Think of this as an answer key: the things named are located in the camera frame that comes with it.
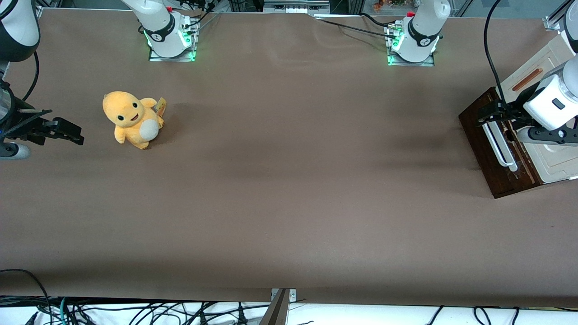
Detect dark wood drawer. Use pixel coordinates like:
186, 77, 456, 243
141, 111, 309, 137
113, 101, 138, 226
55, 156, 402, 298
458, 86, 543, 200

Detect yellow plush toy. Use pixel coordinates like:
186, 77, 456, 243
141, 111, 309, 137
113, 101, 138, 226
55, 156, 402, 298
102, 91, 167, 151

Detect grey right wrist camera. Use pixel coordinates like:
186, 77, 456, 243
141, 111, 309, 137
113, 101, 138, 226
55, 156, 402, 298
0, 142, 31, 161

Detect black cable bundle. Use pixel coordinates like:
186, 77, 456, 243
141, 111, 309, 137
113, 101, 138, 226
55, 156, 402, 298
68, 300, 271, 325

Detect grey power strip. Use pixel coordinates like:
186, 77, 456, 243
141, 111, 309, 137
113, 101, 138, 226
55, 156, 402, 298
264, 0, 331, 14

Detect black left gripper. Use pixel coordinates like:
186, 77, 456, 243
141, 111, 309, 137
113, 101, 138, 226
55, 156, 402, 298
476, 87, 537, 132

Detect white drawer handle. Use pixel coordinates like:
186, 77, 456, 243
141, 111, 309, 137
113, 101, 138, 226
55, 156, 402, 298
481, 121, 519, 173

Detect black base cable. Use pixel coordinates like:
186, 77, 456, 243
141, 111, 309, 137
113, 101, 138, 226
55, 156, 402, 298
359, 12, 398, 28
315, 18, 399, 40

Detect brown table cover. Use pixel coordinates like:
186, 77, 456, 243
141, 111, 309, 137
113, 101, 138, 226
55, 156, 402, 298
0, 8, 578, 308

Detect black looped cable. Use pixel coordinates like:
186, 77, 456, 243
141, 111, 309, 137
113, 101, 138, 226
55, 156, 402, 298
0, 269, 54, 325

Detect aluminium frame bracket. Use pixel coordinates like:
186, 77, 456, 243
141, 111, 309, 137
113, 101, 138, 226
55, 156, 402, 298
543, 15, 566, 32

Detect metal camera pole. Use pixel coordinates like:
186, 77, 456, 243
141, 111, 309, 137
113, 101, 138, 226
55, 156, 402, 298
258, 288, 297, 325

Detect long black arm cable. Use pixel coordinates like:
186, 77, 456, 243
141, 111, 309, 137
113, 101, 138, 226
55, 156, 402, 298
483, 0, 505, 107

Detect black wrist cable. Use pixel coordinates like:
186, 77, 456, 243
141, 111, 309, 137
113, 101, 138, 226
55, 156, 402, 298
21, 51, 41, 102

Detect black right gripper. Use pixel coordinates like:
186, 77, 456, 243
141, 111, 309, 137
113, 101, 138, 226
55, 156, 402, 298
4, 105, 85, 146

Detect brown drawer handle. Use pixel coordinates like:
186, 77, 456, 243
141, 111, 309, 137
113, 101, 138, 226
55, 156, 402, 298
512, 68, 544, 92

